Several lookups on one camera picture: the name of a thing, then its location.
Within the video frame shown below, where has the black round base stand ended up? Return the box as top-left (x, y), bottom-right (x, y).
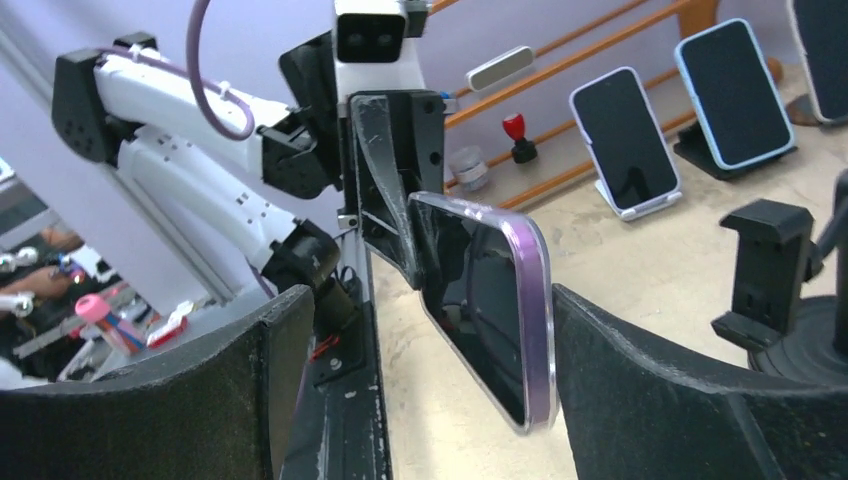
top-left (711, 174), bottom-right (847, 386)

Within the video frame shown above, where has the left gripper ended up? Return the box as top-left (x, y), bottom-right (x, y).
top-left (339, 89), bottom-right (449, 290)

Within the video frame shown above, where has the red small item in rack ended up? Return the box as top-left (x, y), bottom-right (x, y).
top-left (502, 113), bottom-right (538, 164)

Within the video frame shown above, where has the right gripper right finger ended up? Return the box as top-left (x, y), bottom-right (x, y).
top-left (552, 284), bottom-right (847, 479)

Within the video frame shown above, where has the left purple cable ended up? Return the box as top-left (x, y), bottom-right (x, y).
top-left (99, 0), bottom-right (256, 142)

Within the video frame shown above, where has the white smartphone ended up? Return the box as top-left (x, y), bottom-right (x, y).
top-left (569, 66), bottom-right (682, 209)
top-left (786, 0), bottom-right (847, 124)

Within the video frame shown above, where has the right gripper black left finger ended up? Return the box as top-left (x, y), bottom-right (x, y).
top-left (1, 286), bottom-right (314, 479)

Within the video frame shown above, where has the black folding phone stand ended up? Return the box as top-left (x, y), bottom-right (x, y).
top-left (673, 121), bottom-right (798, 181)

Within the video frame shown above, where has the clear small jar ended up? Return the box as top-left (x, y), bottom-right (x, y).
top-left (448, 146), bottom-right (489, 192)

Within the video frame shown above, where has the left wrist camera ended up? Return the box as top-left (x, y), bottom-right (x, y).
top-left (332, 0), bottom-right (430, 103)

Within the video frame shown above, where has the white item in rack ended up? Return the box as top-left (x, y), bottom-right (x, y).
top-left (465, 45), bottom-right (536, 93)

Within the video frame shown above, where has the orange wooden rack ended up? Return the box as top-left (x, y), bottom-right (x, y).
top-left (427, 0), bottom-right (783, 212)

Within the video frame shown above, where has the pink capped bottle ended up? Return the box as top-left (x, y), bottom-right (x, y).
top-left (75, 294), bottom-right (146, 356)

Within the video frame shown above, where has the silver phone stand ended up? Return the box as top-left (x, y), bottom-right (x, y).
top-left (594, 180), bottom-right (683, 222)

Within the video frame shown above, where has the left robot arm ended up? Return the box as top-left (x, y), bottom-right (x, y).
top-left (51, 33), bottom-right (445, 290)

